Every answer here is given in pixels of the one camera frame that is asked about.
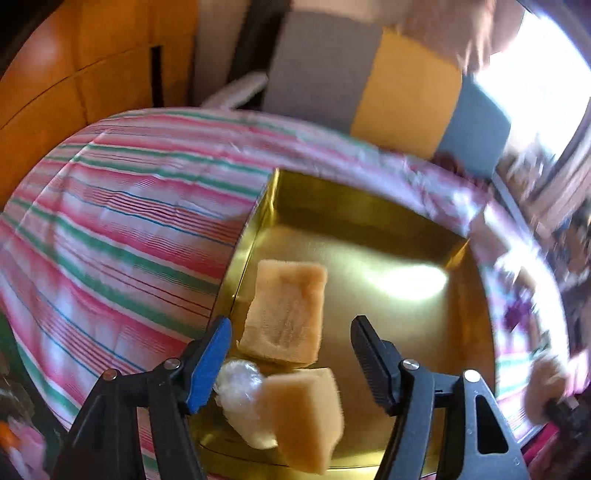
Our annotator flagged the striped bed sheet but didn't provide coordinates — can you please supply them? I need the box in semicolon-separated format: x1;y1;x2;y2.
1;108;568;479

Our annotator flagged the grey yellow blue headboard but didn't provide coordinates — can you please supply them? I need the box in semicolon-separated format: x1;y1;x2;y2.
262;11;511;178

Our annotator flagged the white plastic bag bundle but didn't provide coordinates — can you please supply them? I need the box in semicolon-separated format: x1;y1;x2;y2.
213;359;277;450

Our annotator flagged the gold metal tin box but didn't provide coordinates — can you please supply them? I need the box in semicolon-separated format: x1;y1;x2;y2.
212;170;496;479

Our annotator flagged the white bed rail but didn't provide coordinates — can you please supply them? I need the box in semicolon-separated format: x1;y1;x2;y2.
199;71;269;110

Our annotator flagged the wooden wardrobe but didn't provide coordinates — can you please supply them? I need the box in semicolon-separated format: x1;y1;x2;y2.
1;1;198;201

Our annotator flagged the yellow sponge block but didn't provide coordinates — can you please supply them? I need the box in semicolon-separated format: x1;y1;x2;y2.
238;259;328;367
263;368;345;475

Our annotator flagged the small yellow sponge piece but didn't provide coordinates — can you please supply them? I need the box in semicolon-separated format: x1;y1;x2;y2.
524;354;568;425

